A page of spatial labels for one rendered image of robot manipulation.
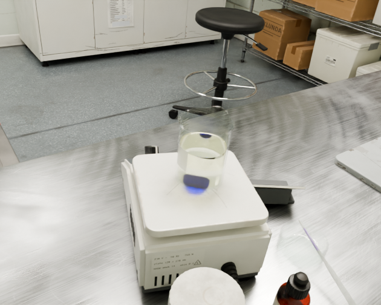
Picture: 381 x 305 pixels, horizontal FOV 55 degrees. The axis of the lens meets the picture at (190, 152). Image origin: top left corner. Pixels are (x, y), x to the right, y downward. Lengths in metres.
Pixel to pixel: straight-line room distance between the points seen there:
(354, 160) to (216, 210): 0.34
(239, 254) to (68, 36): 2.62
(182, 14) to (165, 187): 2.96
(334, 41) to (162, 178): 2.38
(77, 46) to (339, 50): 1.83
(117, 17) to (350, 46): 1.65
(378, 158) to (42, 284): 0.53
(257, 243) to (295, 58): 2.58
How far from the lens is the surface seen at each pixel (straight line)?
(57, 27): 2.85
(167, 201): 0.36
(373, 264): 0.49
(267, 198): 0.50
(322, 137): 0.71
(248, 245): 0.37
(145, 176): 0.39
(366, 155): 0.67
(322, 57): 2.77
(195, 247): 0.35
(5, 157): 1.31
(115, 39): 3.04
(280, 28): 2.99
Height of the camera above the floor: 1.08
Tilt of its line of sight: 34 degrees down
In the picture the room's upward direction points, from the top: 6 degrees clockwise
